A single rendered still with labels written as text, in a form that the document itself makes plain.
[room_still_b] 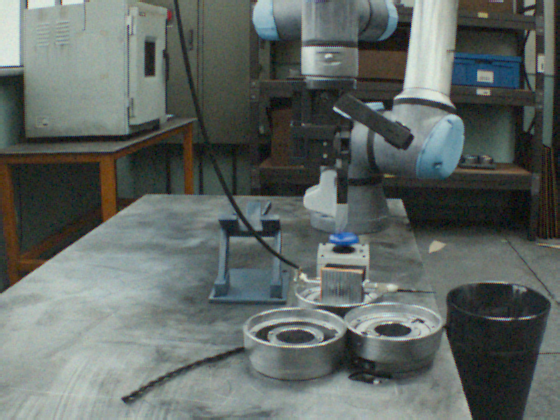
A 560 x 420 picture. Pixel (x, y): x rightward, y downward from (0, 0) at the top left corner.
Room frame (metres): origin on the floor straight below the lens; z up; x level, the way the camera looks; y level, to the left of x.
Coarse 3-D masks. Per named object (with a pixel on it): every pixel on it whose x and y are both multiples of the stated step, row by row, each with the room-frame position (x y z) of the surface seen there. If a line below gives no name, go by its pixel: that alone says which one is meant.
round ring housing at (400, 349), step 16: (368, 304) 0.68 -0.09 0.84; (384, 304) 0.68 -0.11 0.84; (400, 304) 0.68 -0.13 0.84; (352, 320) 0.66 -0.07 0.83; (384, 320) 0.66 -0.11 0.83; (432, 320) 0.65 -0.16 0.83; (352, 336) 0.60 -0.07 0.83; (368, 336) 0.59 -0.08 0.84; (384, 336) 0.61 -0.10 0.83; (400, 336) 0.61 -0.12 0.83; (416, 336) 0.61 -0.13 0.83; (432, 336) 0.59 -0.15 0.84; (352, 352) 0.61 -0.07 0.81; (368, 352) 0.59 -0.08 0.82; (384, 352) 0.58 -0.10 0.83; (400, 352) 0.58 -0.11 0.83; (416, 352) 0.58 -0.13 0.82; (432, 352) 0.59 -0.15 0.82; (368, 368) 0.59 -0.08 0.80; (384, 368) 0.59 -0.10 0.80; (400, 368) 0.58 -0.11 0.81; (416, 368) 0.59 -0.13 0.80
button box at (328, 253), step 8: (320, 248) 0.89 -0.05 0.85; (328, 248) 0.89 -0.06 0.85; (336, 248) 0.88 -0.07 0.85; (352, 248) 0.87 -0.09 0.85; (360, 248) 0.89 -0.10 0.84; (320, 256) 0.85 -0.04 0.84; (328, 256) 0.85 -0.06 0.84; (336, 256) 0.85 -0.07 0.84; (344, 256) 0.85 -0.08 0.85; (352, 256) 0.85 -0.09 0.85; (360, 256) 0.85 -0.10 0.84; (368, 256) 0.85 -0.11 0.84; (320, 264) 0.85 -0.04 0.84; (344, 264) 0.84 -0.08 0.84; (352, 264) 0.84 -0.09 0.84; (360, 264) 0.84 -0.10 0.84; (368, 264) 0.84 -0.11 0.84; (368, 272) 0.84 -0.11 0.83
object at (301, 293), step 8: (368, 280) 0.76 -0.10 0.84; (296, 288) 0.73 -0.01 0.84; (304, 288) 0.75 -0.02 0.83; (312, 288) 0.76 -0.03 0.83; (296, 296) 0.71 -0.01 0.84; (304, 296) 0.74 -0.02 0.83; (368, 296) 0.74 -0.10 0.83; (376, 296) 0.73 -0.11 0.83; (296, 304) 0.71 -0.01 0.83; (304, 304) 0.69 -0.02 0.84; (312, 304) 0.69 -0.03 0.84; (320, 304) 0.68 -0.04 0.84; (328, 304) 0.68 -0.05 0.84; (360, 304) 0.68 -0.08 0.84; (336, 312) 0.67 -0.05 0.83; (344, 312) 0.67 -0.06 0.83
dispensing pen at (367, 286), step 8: (328, 264) 0.73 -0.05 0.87; (336, 264) 0.73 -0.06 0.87; (296, 272) 0.73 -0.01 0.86; (296, 280) 0.73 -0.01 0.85; (304, 280) 0.73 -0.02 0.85; (312, 280) 0.73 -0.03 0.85; (368, 288) 0.70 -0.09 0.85; (376, 288) 0.70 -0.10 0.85; (384, 288) 0.70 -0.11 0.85; (392, 288) 0.70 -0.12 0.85; (400, 288) 0.70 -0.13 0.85; (408, 288) 0.69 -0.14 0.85
